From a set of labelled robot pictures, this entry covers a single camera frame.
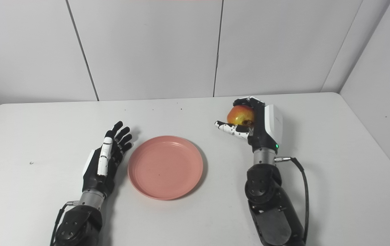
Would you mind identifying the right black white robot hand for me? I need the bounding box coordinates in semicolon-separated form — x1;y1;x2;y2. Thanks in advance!
214;96;283;153

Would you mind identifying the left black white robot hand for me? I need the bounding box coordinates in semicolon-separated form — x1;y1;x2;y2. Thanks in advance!
82;121;133;198

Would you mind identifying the red yellow apple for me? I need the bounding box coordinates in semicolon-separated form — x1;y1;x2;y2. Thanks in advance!
227;105;255;127

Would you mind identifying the pink round plate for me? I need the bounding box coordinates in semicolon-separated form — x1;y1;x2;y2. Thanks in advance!
127;136;204;201

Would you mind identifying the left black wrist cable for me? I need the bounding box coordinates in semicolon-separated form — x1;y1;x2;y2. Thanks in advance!
49;201;79;246

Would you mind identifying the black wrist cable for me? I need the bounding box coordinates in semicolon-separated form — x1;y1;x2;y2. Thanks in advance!
49;201;79;246
274;156;310;244

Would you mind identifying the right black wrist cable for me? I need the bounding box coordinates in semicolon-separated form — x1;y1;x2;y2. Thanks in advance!
274;156;310;244

